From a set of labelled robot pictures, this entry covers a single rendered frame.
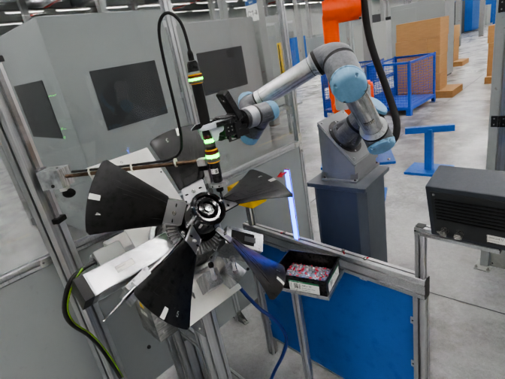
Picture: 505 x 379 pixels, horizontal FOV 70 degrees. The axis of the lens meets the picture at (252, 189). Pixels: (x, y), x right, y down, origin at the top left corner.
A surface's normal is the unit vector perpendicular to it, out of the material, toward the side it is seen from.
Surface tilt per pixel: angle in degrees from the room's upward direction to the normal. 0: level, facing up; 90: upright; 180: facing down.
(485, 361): 0
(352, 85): 120
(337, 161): 90
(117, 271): 50
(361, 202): 90
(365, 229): 90
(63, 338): 90
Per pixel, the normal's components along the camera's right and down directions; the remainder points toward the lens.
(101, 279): 0.42, -0.47
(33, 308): 0.70, 0.15
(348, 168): -0.63, 0.38
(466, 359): -0.17, -0.92
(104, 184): 0.34, 0.00
